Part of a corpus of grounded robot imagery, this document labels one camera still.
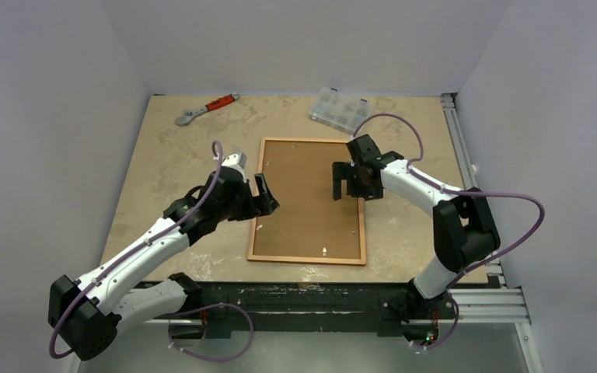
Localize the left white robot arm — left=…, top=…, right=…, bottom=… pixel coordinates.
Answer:
left=47, top=166, right=279, bottom=361

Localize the orange wooden picture frame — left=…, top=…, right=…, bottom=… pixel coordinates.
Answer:
left=246, top=136, right=368, bottom=267

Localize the clear plastic organizer box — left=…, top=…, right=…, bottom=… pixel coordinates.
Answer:
left=308, top=87, right=375, bottom=135

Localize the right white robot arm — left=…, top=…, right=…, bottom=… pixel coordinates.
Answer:
left=332, top=135, right=501, bottom=316

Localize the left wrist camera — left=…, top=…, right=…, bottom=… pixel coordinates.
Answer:
left=221, top=151, right=247, bottom=177

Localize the brown fibreboard backing board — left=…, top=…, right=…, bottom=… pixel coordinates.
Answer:
left=253, top=141, right=363, bottom=260

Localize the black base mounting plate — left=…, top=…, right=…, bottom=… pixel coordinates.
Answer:
left=168, top=281, right=459, bottom=346

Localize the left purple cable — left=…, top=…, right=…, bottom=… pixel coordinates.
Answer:
left=47, top=140, right=255, bottom=363

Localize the red handled adjustable wrench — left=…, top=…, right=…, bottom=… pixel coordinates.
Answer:
left=174, top=93, right=241, bottom=127

